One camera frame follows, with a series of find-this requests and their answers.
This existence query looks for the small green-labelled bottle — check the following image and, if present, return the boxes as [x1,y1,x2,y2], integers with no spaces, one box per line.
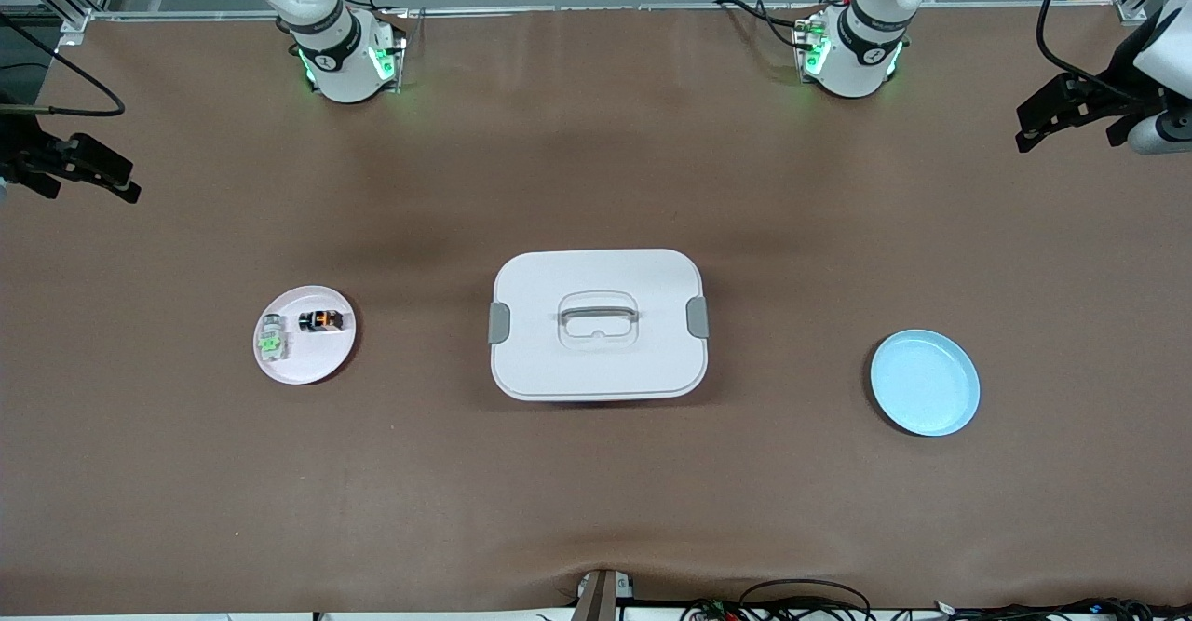
[258,315,289,363]

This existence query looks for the pink round plate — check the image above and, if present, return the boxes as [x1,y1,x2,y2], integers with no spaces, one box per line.
[253,285,358,385]

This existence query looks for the light blue round plate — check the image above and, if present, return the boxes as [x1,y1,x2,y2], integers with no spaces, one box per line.
[870,329,982,438]

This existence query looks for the white lidded box grey latches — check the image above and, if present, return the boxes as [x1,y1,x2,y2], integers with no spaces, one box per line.
[489,249,710,403]

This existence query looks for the brown table mat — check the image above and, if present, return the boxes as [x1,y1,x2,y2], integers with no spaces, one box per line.
[0,2,1192,617]

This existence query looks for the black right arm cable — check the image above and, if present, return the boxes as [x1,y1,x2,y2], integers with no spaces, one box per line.
[0,9,127,118]

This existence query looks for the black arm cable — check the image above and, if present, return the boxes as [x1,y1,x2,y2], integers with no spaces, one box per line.
[0,9,127,118]
[1036,0,1132,101]

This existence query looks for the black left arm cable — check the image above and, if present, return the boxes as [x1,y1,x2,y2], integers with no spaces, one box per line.
[1036,0,1132,101]

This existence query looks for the black left base cable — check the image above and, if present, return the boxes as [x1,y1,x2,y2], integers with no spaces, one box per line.
[713,0,825,52]

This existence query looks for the silver table edge rail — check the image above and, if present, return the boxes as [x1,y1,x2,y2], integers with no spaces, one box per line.
[70,2,1146,24]

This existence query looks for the tangled cable bundle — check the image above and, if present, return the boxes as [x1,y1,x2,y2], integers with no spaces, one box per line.
[680,596,1192,621]

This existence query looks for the black looped cable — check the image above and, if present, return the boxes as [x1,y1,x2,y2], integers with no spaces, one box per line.
[738,578,874,621]

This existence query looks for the metal table edge bracket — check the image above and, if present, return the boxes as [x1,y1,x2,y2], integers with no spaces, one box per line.
[573,568,635,621]

